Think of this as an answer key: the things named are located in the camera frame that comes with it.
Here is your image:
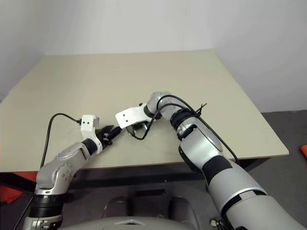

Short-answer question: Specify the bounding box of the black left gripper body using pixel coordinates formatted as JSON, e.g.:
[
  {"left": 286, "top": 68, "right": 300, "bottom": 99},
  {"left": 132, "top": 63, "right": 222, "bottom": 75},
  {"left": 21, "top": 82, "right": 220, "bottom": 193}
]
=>
[{"left": 95, "top": 126, "right": 114, "bottom": 147}]

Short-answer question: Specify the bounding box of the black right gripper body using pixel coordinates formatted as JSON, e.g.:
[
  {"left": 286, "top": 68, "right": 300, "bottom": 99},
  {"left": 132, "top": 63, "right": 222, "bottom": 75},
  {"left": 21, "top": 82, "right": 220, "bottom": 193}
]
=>
[{"left": 129, "top": 120, "right": 151, "bottom": 138}]

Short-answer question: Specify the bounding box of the black zip tie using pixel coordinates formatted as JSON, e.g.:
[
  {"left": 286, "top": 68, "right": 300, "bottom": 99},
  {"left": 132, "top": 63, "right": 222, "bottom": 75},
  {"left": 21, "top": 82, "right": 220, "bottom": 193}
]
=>
[{"left": 195, "top": 103, "right": 208, "bottom": 115}]

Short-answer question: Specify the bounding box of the dark rounded shape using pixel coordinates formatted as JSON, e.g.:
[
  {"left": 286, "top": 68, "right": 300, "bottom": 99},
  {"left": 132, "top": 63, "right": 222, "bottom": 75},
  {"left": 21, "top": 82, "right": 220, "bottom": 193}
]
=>
[
  {"left": 169, "top": 195, "right": 200, "bottom": 222},
  {"left": 102, "top": 196, "right": 132, "bottom": 219}
]

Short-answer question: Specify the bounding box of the grey robot torso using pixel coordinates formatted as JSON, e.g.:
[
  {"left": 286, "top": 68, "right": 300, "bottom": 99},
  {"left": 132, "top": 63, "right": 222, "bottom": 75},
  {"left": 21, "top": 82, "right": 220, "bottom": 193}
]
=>
[{"left": 57, "top": 212, "right": 216, "bottom": 230}]

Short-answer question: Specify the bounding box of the red fabric bag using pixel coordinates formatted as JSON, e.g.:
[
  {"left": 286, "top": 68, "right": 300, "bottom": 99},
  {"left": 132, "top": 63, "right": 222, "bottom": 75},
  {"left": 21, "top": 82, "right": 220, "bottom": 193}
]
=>
[{"left": 0, "top": 171, "right": 40, "bottom": 204}]

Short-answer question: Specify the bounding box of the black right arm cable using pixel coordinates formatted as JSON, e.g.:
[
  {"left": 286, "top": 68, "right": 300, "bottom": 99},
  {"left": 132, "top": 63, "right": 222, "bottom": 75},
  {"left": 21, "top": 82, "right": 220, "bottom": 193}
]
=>
[{"left": 130, "top": 95, "right": 240, "bottom": 166}]

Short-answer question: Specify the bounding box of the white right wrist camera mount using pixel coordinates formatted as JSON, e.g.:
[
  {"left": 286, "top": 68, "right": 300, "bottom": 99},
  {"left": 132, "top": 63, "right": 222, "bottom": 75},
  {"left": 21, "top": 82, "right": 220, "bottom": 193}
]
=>
[{"left": 115, "top": 103, "right": 154, "bottom": 130}]

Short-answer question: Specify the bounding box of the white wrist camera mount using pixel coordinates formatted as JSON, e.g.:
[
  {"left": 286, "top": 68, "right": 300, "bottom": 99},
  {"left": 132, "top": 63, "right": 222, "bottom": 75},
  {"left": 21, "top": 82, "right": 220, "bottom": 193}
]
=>
[
  {"left": 80, "top": 115, "right": 106, "bottom": 154},
  {"left": 115, "top": 103, "right": 154, "bottom": 130}
]

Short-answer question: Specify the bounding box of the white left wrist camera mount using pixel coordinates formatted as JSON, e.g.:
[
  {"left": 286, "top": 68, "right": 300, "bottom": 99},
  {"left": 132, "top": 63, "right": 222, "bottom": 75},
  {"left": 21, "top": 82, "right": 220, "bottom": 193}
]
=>
[{"left": 80, "top": 115, "right": 106, "bottom": 154}]

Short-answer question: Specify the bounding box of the black table frame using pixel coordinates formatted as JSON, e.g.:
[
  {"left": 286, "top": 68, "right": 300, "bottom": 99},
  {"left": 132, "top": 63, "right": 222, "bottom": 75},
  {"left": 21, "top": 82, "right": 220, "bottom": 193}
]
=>
[{"left": 0, "top": 155, "right": 274, "bottom": 192}]

